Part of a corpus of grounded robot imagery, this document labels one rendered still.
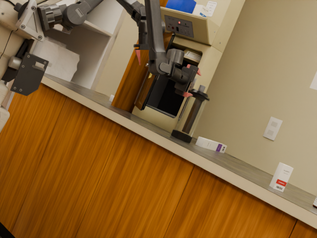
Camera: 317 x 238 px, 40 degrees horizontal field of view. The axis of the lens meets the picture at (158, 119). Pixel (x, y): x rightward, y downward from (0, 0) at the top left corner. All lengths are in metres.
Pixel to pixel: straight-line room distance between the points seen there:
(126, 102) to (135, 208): 0.71
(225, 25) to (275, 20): 0.44
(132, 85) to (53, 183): 0.66
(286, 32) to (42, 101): 1.38
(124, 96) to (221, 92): 0.59
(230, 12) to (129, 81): 0.63
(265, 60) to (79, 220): 1.30
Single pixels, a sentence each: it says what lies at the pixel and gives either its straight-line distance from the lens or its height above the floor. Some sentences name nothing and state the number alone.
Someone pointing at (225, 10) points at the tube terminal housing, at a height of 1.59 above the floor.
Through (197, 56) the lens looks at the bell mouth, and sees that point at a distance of 2.26.
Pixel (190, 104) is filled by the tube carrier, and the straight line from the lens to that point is 2.00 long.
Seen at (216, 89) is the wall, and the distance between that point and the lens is 2.61.
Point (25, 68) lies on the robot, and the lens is 1.78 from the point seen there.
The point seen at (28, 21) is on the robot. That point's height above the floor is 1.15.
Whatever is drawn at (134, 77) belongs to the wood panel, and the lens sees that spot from 2.37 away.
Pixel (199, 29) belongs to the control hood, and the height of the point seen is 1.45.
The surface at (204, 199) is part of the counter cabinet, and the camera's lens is 1.70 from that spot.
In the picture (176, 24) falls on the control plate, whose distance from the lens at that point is 2.27.
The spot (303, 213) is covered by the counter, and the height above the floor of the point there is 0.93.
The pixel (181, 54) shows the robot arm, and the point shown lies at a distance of 1.87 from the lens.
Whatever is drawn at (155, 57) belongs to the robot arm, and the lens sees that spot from 1.81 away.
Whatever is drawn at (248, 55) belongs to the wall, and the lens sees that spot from 2.57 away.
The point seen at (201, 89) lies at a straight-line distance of 2.04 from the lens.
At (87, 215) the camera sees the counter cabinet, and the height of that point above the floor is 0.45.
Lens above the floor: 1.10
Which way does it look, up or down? 3 degrees down
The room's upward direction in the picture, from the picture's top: 23 degrees clockwise
